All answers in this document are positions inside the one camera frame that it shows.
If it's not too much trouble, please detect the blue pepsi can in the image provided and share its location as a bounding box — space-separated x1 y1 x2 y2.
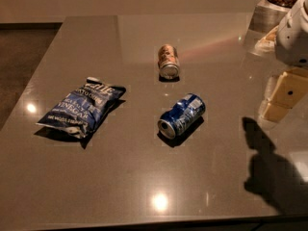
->
158 93 206 140

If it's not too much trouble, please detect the brown soda can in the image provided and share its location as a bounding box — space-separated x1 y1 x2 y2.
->
158 44 180 80

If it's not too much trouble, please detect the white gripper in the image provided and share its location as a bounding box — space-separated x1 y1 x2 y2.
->
255 0 308 123

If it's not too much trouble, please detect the blue vinegar chip bag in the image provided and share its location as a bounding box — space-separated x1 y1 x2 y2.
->
37 77 126 139

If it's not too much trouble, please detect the grey container with brown contents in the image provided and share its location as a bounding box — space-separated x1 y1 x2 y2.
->
248 0 297 33

